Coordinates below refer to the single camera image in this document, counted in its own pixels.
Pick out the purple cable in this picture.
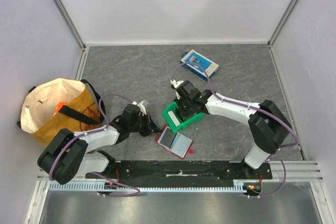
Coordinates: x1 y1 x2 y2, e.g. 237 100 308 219
48 94 142 198
171 62 300 199

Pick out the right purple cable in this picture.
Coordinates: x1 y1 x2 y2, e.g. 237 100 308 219
171 62 300 199

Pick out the red card holder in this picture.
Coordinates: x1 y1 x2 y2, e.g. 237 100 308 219
155 125 194 159

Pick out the grey slotted cable duct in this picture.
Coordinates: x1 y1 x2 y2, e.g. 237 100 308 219
48 180 247 193

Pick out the green plastic bin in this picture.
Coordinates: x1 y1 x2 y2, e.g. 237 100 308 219
162 102 204 133

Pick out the orange item in bag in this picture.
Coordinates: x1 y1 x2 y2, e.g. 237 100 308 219
53 102 67 116

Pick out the blue white product box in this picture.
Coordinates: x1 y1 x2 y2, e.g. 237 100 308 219
180 49 219 81

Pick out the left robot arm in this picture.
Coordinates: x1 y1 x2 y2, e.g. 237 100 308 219
37 102 162 185

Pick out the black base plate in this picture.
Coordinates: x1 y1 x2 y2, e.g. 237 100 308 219
100 161 272 180

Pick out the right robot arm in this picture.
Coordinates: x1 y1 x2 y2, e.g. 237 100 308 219
171 80 298 179

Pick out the brown paper tote bag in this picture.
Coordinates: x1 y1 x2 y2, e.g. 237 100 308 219
17 78 106 147

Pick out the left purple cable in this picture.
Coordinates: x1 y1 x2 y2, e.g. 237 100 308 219
48 94 142 198

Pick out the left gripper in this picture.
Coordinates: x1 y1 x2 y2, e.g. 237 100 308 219
129 112 162 137

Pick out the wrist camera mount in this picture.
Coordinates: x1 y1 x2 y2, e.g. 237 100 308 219
132 100 148 115
170 79 184 100

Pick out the white credit card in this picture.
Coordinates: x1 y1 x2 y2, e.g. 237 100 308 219
168 111 181 127

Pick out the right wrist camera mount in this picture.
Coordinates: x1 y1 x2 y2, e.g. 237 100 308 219
170 79 184 100

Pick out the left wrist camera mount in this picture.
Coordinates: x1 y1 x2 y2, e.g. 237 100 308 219
132 100 148 115

